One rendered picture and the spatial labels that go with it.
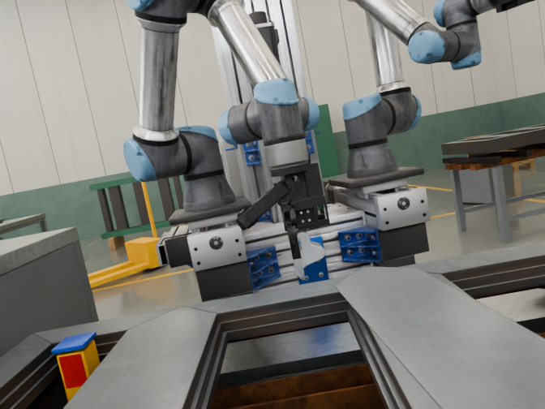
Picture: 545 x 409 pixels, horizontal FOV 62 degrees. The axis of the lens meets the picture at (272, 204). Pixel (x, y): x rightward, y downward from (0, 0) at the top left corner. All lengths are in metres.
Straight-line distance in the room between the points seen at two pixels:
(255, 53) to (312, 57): 10.06
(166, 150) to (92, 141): 9.71
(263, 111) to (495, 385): 0.53
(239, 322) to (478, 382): 0.48
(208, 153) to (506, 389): 0.93
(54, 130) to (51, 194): 1.42
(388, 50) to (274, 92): 0.73
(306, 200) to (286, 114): 0.15
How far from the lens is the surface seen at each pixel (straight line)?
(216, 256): 1.14
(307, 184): 0.81
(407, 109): 1.45
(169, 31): 1.10
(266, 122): 0.80
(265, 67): 1.00
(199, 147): 1.24
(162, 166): 1.19
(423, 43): 1.18
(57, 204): 11.13
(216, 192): 1.25
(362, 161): 1.34
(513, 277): 0.99
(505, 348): 0.65
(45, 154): 11.16
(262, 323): 0.91
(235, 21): 1.08
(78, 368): 0.93
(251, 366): 1.12
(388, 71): 1.46
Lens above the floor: 1.16
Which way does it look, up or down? 7 degrees down
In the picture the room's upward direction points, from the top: 11 degrees counter-clockwise
